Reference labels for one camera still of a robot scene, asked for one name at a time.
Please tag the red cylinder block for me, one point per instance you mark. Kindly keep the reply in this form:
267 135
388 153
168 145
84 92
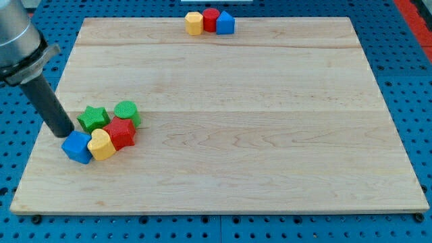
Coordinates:
210 16

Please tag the blue house-shaped block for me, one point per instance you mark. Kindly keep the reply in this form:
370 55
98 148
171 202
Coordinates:
225 23

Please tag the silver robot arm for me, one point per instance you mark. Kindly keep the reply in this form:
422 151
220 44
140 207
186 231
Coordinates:
24 53

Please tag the light wooden board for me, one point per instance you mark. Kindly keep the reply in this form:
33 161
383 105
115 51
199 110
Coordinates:
283 117

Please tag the green star block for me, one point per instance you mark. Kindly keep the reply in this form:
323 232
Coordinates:
93 118

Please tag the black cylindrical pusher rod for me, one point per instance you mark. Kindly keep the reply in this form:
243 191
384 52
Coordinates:
41 95

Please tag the blue cube block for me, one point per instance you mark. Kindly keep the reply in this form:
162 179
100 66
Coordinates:
75 147

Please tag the red star block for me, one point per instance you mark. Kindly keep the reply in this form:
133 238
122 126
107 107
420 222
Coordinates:
121 132

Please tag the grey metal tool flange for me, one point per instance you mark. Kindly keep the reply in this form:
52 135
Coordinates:
32 66

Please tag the yellow heart block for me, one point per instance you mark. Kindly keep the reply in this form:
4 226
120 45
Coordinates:
100 145

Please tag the yellow hexagon block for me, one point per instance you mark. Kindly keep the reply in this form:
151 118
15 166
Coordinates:
194 23

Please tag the green cylinder block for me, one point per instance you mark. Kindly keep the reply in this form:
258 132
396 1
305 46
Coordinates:
128 110

